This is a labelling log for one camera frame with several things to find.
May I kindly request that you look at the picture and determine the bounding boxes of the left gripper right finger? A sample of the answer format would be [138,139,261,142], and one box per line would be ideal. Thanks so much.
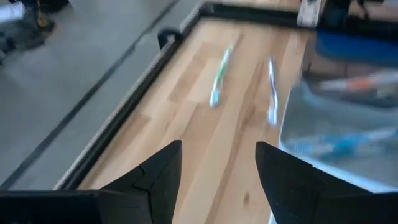
[255,141,398,224]

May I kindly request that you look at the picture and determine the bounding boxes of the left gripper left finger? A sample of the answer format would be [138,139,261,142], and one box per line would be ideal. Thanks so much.
[0,139,183,224]

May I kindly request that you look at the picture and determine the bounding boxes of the blue white toothbrush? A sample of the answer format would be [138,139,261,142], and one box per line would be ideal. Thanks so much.
[285,127,398,159]

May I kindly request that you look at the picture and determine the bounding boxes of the green white toothbrush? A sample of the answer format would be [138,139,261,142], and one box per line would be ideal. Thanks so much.
[210,46,233,108]

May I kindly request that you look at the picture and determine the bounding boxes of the grey plastic bin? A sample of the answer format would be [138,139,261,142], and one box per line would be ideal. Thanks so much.
[278,80,398,194]

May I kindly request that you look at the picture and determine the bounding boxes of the blue mat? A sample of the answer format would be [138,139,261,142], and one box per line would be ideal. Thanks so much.
[315,30,398,66]

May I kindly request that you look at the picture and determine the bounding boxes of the grey metal mounting plate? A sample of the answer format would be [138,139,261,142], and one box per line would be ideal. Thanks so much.
[297,0,323,27]

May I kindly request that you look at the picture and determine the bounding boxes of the dark floor equipment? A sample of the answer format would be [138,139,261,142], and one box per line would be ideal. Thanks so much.
[0,0,71,54]

